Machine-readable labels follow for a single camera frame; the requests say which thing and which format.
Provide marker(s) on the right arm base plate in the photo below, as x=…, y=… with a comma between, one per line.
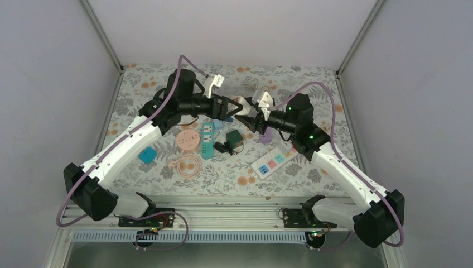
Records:
x=294, y=218

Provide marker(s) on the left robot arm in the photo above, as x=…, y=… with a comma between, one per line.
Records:
x=88, y=184

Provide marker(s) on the black plug adapter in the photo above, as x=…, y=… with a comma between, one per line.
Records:
x=225, y=147

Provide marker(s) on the pink round power socket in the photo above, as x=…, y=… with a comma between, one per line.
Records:
x=188, y=140

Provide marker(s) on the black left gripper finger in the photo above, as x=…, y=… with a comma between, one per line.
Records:
x=227, y=100
x=231, y=111

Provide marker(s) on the white multicolour power strip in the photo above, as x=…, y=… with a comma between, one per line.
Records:
x=275, y=159

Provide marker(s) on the white cube socket adapter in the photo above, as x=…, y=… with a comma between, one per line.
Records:
x=241, y=100

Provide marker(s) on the teal power strip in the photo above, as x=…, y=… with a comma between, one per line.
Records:
x=207, y=140

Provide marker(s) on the dark green cube socket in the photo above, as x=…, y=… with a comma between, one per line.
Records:
x=234, y=139

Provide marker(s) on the purple power strip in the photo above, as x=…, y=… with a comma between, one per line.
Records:
x=266, y=137

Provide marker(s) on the blue flat square plug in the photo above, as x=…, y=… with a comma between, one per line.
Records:
x=147, y=155

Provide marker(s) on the floral patterned table mat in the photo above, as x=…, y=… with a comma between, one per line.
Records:
x=226, y=175

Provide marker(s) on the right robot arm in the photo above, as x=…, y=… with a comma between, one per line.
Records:
x=375, y=213

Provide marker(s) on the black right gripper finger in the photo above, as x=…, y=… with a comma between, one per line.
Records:
x=253, y=103
x=248, y=121

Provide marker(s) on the blue slotted cable duct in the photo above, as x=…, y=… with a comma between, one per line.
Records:
x=190, y=237

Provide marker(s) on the light blue small plug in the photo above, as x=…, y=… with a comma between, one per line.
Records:
x=218, y=124

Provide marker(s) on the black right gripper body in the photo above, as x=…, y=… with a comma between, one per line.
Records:
x=260, y=117

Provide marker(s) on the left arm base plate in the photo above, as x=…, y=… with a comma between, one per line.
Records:
x=164, y=220

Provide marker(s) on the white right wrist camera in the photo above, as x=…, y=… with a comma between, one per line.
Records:
x=266, y=102

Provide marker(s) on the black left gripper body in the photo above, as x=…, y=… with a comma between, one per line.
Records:
x=215, y=114

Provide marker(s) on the aluminium rail base frame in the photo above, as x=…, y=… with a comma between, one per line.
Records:
x=243, y=213

